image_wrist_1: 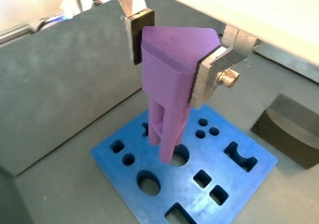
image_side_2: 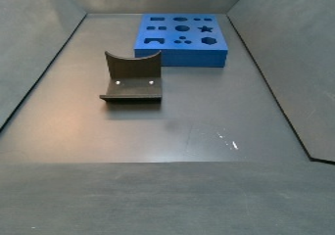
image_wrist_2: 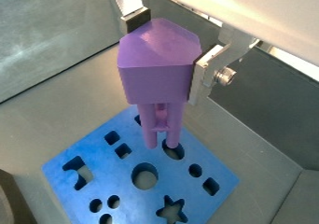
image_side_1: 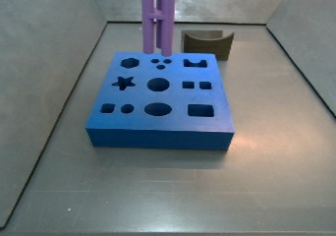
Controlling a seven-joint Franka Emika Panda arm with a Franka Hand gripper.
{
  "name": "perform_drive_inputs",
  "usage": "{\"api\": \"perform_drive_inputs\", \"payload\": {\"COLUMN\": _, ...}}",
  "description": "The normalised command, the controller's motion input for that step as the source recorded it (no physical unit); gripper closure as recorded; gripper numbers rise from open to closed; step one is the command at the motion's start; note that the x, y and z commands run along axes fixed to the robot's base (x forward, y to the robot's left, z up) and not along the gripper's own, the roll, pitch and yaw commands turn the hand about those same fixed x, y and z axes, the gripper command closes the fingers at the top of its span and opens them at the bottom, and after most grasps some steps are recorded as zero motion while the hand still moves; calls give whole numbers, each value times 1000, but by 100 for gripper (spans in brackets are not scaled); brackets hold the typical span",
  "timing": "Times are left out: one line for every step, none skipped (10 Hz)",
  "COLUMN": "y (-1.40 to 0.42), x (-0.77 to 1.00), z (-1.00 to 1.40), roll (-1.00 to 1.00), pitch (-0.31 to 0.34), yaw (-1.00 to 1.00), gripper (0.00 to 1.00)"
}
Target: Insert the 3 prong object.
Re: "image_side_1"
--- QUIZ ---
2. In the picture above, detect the purple three prong object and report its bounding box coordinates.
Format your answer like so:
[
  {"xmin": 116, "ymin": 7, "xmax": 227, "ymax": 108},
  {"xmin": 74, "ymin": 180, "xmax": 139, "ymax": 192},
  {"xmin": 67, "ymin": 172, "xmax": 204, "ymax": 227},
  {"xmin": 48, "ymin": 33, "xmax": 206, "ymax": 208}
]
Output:
[{"xmin": 142, "ymin": 0, "xmax": 175, "ymax": 56}]

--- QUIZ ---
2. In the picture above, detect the blue shape sorter block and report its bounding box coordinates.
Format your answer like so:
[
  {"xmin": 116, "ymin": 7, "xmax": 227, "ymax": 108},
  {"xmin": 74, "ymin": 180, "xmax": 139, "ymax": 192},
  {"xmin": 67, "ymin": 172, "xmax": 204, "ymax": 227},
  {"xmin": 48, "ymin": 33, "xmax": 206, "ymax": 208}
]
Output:
[{"xmin": 86, "ymin": 52, "xmax": 235, "ymax": 150}]

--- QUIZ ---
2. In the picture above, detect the dark olive curved block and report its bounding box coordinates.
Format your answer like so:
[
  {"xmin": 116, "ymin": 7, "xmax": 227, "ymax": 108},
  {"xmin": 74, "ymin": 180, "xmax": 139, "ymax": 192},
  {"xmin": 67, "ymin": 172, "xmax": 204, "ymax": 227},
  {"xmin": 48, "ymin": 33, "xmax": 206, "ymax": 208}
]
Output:
[{"xmin": 182, "ymin": 29, "xmax": 235, "ymax": 61}]

